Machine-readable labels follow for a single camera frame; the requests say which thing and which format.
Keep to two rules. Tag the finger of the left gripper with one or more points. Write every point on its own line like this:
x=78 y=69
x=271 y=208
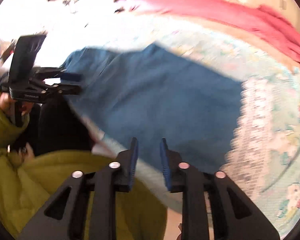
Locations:
x=64 y=76
x=61 y=88

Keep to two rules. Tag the person's right hand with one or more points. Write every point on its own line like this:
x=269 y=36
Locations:
x=180 y=233

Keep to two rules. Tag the blue denim pants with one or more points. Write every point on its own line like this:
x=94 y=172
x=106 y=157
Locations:
x=152 y=94

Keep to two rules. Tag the green sleeve left forearm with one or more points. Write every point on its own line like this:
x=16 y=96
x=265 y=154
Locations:
x=8 y=131

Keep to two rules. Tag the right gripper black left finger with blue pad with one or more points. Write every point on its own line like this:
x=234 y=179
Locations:
x=85 y=197

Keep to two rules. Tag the Hello Kitty bed sheet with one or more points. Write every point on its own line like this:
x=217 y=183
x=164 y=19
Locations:
x=265 y=156

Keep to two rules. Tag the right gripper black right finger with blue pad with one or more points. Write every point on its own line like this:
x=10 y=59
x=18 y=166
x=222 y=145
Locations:
x=234 y=215

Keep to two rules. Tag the person's left hand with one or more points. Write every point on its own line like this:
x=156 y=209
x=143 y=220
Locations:
x=7 y=105

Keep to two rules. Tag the tan plush blanket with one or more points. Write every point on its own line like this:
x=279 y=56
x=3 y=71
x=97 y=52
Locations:
x=231 y=51

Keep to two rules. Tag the pink duvet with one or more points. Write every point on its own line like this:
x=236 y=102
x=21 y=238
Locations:
x=263 y=21

